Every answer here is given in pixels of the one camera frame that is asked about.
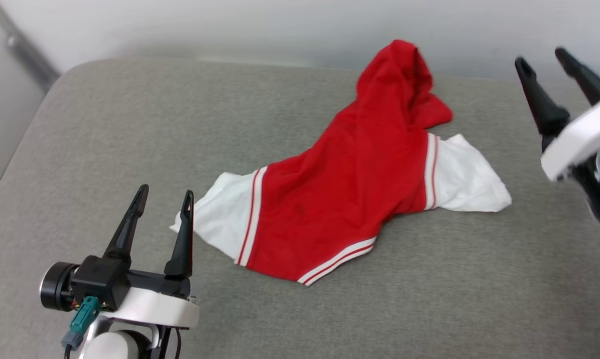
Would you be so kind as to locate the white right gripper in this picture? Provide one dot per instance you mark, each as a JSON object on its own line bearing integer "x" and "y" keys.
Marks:
{"x": 579, "y": 137}

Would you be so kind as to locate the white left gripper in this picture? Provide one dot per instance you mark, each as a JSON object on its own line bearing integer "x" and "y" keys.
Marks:
{"x": 155, "y": 306}

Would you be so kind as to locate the red and white basketball jersey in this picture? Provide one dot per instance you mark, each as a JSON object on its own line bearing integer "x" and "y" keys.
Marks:
{"x": 339, "y": 189}

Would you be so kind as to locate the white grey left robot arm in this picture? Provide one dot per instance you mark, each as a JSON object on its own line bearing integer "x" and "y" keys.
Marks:
{"x": 110, "y": 346}

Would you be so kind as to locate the grey metal pole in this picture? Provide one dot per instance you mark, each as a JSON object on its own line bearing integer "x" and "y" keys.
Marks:
{"x": 23, "y": 47}

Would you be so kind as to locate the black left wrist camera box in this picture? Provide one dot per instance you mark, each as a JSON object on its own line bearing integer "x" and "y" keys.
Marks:
{"x": 100, "y": 279}

